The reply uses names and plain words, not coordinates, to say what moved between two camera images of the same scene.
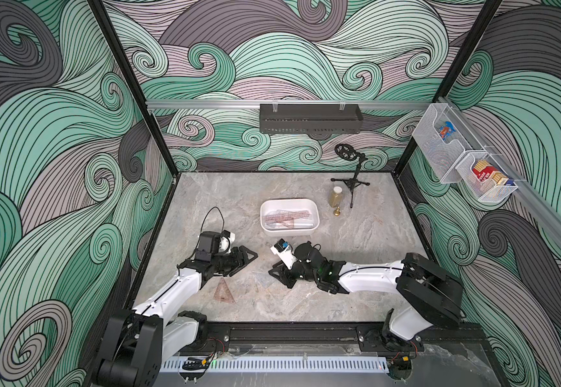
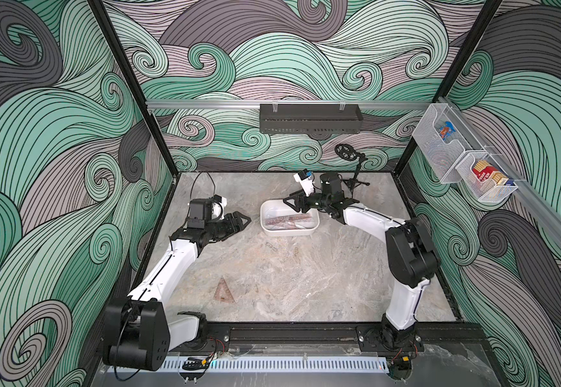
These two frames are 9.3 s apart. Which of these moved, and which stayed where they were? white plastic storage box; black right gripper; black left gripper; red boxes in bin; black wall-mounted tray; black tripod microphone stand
Moved: black right gripper; black left gripper
Stayed: black wall-mounted tray; black tripod microphone stand; white plastic storage box; red boxes in bin
